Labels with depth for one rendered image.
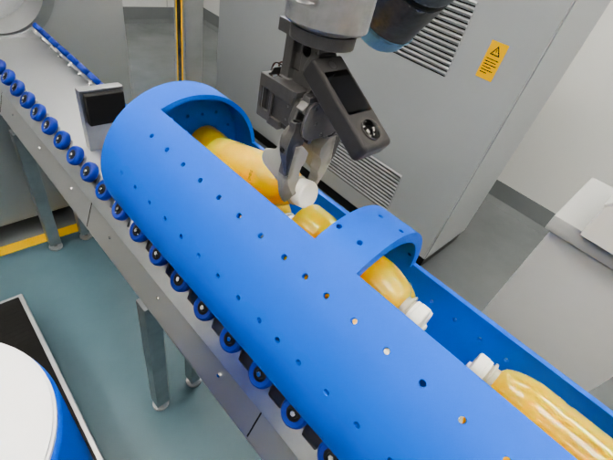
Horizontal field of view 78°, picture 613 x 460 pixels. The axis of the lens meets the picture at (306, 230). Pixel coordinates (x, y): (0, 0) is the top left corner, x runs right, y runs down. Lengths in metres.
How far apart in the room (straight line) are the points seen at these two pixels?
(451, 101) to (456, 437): 1.71
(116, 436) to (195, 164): 1.24
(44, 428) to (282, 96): 0.44
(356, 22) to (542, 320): 0.90
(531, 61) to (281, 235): 1.52
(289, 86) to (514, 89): 1.48
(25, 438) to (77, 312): 1.41
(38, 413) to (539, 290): 1.00
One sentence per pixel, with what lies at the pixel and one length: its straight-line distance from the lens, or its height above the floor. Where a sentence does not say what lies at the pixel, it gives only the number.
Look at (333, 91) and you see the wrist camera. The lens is 0.42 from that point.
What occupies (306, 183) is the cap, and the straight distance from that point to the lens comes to 0.50.
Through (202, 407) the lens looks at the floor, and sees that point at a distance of 1.64.
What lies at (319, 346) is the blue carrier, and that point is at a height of 1.17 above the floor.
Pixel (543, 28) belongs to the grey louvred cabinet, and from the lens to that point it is 1.83.
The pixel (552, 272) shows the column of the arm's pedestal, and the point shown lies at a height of 0.97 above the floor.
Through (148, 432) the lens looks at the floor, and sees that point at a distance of 1.62.
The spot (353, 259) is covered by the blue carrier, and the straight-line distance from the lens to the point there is 0.42.
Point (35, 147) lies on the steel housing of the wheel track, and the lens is 1.27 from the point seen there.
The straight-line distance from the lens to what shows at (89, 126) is 1.08.
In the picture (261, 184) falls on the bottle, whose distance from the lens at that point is 0.53.
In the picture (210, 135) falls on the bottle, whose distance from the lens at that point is 0.75.
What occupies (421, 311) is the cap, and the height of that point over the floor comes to 1.18.
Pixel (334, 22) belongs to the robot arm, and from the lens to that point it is 0.41.
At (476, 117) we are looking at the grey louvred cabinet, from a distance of 1.93.
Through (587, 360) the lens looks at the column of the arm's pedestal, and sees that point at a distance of 1.17.
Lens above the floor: 1.51
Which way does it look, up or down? 41 degrees down
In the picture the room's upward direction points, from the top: 15 degrees clockwise
